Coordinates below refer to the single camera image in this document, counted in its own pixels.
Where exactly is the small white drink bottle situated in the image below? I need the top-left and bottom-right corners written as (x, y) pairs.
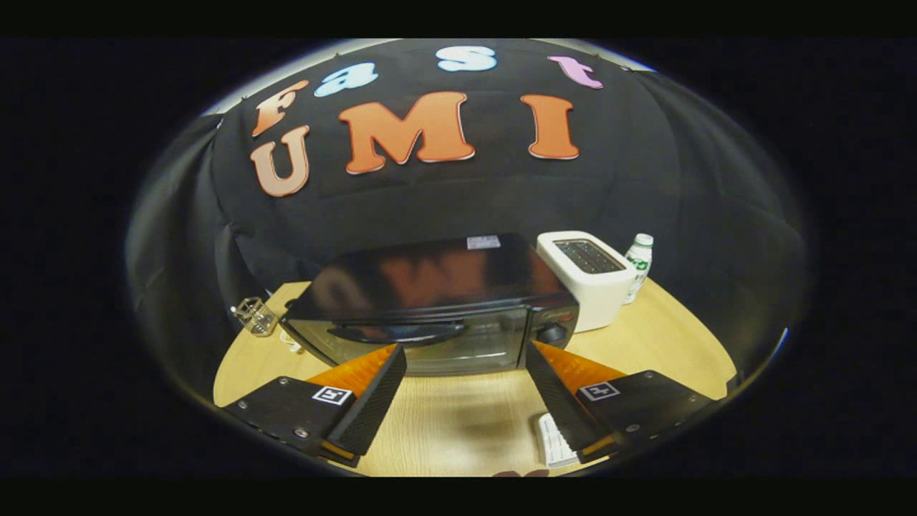
top-left (622, 234), bottom-right (654, 305)

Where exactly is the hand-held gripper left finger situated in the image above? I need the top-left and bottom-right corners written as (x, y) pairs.
top-left (222, 343), bottom-right (408, 468)

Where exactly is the white pop-up toaster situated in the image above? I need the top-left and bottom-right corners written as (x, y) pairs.
top-left (536, 231), bottom-right (637, 333)

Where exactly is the white square plate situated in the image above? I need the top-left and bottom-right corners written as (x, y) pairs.
top-left (537, 412), bottom-right (580, 469)

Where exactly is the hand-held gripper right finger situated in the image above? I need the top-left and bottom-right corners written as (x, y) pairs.
top-left (525, 340), bottom-right (717, 465)

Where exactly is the metal wire holder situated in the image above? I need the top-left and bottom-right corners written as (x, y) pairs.
top-left (231, 297), bottom-right (278, 338)

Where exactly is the black toaster oven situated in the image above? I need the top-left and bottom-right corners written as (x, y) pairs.
top-left (279, 233), bottom-right (581, 377)

